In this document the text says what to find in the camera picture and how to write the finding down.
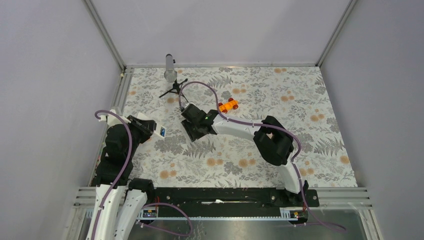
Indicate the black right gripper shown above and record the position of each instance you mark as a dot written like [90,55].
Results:
[193,135]

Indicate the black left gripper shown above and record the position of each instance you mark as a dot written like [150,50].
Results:
[144,126]

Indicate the white remote control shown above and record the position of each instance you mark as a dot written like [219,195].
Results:
[156,126]

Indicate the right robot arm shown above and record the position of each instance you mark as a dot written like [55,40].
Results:
[273,142]

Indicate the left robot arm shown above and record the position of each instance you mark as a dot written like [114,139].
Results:
[118,200]

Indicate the black mini tripod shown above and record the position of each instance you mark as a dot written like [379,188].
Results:
[176,89]

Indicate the orange toy car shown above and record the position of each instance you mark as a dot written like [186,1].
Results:
[231,104]

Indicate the silver microphone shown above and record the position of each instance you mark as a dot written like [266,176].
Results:
[170,74]

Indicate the floral table mat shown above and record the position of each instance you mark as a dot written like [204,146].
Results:
[287,107]

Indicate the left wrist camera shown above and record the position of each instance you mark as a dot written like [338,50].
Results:
[112,120]

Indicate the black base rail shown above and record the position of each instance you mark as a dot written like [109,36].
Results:
[231,202]

